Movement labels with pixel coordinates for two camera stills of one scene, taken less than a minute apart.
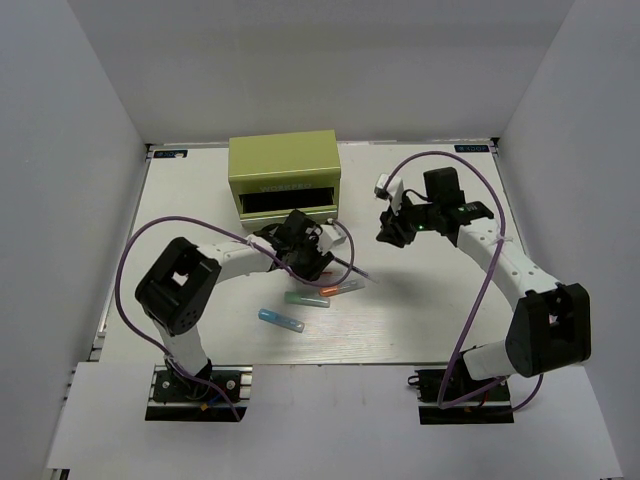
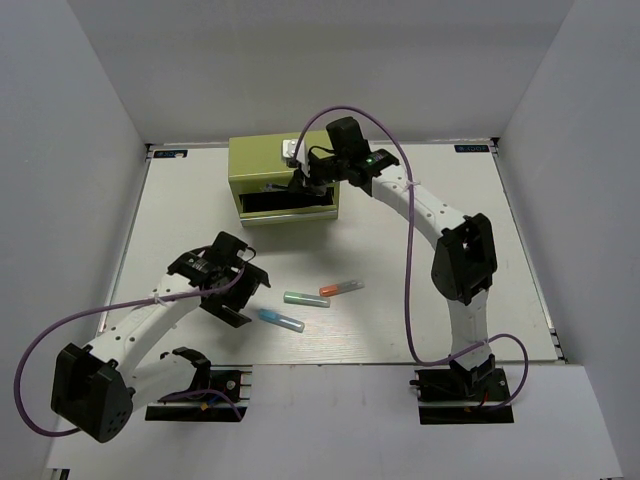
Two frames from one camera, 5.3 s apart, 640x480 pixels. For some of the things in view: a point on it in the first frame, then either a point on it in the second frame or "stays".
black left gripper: [319, 263] → [250, 279]
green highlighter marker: [296, 298] stays
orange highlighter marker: [343, 288] stays
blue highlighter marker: [273, 317] stays
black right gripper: [394, 230] → [310, 184]
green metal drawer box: [273, 175] stays
